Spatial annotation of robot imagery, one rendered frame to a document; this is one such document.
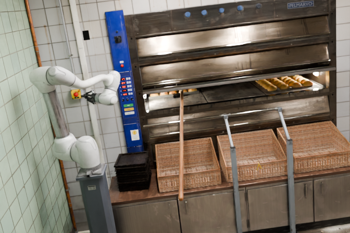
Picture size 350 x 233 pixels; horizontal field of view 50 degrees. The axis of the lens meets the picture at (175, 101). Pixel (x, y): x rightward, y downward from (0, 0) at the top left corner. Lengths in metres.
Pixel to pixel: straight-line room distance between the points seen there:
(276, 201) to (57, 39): 2.43
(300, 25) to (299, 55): 0.28
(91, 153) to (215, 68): 1.43
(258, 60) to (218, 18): 0.55
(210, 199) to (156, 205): 0.47
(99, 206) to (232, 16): 2.01
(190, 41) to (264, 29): 0.69
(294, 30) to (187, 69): 1.05
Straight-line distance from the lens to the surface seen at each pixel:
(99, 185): 2.94
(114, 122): 3.66
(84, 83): 2.88
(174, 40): 3.51
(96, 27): 3.51
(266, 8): 3.65
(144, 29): 3.49
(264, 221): 3.64
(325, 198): 3.72
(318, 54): 3.85
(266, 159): 3.81
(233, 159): 3.21
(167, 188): 3.36
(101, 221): 3.09
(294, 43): 3.75
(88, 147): 2.86
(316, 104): 3.96
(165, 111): 3.62
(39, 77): 2.80
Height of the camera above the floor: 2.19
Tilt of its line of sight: 15 degrees down
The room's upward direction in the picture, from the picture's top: 7 degrees counter-clockwise
